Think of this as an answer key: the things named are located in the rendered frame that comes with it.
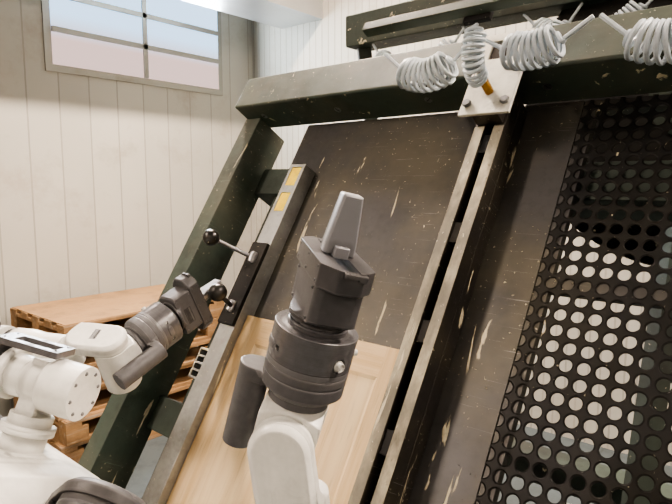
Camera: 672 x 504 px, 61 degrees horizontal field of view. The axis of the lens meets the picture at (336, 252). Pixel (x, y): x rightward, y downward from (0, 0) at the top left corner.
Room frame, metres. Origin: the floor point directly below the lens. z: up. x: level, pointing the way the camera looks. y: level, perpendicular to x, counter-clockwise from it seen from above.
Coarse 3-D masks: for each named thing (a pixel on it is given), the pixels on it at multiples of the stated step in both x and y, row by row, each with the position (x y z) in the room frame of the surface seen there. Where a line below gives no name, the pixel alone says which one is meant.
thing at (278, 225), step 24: (288, 192) 1.37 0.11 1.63; (288, 216) 1.34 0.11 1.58; (264, 240) 1.32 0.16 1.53; (264, 264) 1.29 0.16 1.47; (264, 288) 1.28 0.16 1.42; (240, 312) 1.23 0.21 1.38; (216, 336) 1.23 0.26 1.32; (216, 360) 1.19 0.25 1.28; (216, 384) 1.18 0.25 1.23; (192, 408) 1.15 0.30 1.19; (192, 432) 1.13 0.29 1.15; (168, 456) 1.12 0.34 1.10; (168, 480) 1.09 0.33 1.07
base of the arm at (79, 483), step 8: (72, 480) 0.51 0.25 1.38; (80, 480) 0.50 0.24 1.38; (88, 480) 0.50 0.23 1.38; (96, 480) 0.50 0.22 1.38; (64, 488) 0.51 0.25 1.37; (72, 488) 0.50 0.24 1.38; (80, 488) 0.50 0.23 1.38; (88, 488) 0.49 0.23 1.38; (96, 488) 0.49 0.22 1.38; (104, 488) 0.50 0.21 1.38; (112, 488) 0.50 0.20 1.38; (120, 488) 0.50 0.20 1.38; (56, 496) 0.52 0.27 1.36; (64, 496) 0.50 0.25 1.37; (72, 496) 0.49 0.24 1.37; (80, 496) 0.49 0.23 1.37; (88, 496) 0.49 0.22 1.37; (96, 496) 0.49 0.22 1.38; (104, 496) 0.49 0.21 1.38; (112, 496) 0.49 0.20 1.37; (120, 496) 0.50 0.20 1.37; (128, 496) 0.50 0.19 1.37; (136, 496) 0.51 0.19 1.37
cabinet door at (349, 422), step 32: (256, 320) 1.22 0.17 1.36; (256, 352) 1.17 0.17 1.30; (384, 352) 0.99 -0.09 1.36; (224, 384) 1.17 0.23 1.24; (352, 384) 1.00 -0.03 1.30; (384, 384) 0.96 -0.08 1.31; (224, 416) 1.12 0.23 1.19; (352, 416) 0.96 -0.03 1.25; (192, 448) 1.12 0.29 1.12; (224, 448) 1.08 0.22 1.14; (320, 448) 0.96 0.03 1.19; (352, 448) 0.92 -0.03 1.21; (192, 480) 1.07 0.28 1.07; (224, 480) 1.04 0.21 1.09; (352, 480) 0.89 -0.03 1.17
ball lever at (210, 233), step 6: (204, 234) 1.26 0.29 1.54; (210, 234) 1.25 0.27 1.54; (216, 234) 1.26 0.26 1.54; (204, 240) 1.26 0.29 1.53; (210, 240) 1.25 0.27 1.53; (216, 240) 1.26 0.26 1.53; (222, 240) 1.27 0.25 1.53; (228, 246) 1.27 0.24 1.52; (234, 246) 1.28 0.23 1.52; (240, 252) 1.28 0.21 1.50; (246, 252) 1.29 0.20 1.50; (252, 252) 1.29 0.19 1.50; (252, 258) 1.28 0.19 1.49
